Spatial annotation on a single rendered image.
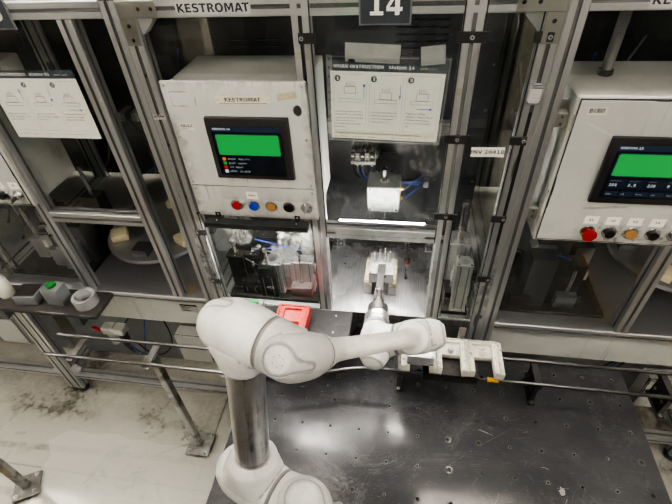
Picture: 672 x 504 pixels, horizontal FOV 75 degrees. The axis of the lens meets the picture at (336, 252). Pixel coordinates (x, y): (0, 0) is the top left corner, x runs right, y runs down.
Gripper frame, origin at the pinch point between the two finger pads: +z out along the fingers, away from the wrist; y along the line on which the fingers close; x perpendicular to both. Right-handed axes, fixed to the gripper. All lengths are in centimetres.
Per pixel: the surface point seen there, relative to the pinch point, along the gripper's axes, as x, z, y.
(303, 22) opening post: 20, -8, 93
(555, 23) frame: -38, -8, 92
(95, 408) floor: 160, -19, -104
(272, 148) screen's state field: 32, -12, 60
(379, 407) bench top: -3, -36, -36
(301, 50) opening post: 22, -7, 86
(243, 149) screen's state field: 41, -12, 60
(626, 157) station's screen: -63, -12, 61
